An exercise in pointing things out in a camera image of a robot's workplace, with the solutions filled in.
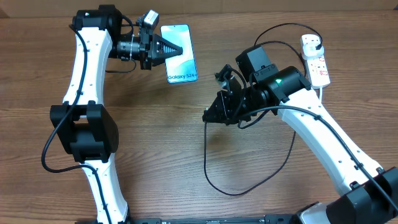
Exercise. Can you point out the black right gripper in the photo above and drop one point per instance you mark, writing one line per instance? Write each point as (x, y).
(224, 104)

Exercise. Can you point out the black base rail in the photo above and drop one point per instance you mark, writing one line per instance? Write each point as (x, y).
(266, 219)

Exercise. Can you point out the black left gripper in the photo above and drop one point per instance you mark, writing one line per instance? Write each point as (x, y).
(155, 57)

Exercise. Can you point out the blue Galaxy smartphone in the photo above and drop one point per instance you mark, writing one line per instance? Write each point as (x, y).
(181, 68)

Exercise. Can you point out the white charger plug adapter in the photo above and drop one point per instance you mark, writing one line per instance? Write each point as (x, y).
(310, 51)

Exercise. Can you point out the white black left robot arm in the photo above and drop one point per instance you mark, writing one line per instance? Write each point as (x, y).
(83, 125)

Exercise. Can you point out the white power strip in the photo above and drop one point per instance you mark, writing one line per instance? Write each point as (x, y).
(316, 68)

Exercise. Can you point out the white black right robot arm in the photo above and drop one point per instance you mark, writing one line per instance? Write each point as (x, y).
(367, 191)

